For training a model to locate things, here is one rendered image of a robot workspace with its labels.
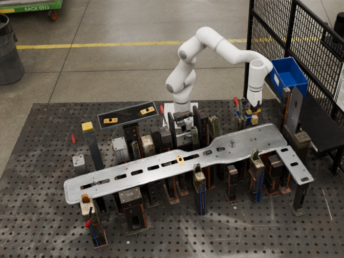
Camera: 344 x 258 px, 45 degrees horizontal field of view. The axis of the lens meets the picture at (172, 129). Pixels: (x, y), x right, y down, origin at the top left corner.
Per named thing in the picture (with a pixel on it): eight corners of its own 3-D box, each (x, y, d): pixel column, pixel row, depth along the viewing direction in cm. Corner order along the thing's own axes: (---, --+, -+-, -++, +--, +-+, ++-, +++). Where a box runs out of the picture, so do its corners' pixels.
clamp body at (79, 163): (85, 203, 269) (71, 168, 244) (82, 190, 277) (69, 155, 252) (99, 199, 271) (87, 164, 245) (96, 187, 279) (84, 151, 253)
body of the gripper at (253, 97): (245, 82, 230) (244, 97, 238) (253, 93, 223) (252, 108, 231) (257, 79, 231) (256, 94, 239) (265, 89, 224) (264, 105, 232)
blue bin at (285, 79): (282, 102, 277) (284, 86, 267) (267, 74, 298) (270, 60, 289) (306, 98, 278) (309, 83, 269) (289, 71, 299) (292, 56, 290)
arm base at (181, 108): (172, 105, 315) (170, 88, 301) (196, 107, 313) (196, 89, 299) (168, 124, 304) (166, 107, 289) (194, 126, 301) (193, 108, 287)
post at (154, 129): (157, 173, 283) (151, 132, 255) (155, 168, 286) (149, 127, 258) (164, 171, 284) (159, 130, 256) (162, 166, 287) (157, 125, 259)
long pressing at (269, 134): (67, 210, 232) (66, 208, 231) (62, 180, 247) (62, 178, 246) (289, 146, 254) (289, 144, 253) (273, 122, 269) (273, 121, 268)
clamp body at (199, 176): (196, 218, 256) (194, 184, 231) (190, 202, 264) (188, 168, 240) (210, 213, 257) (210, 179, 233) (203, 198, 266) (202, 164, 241)
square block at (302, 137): (292, 179, 271) (299, 142, 246) (285, 171, 277) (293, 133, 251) (302, 176, 272) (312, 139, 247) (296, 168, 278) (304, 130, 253)
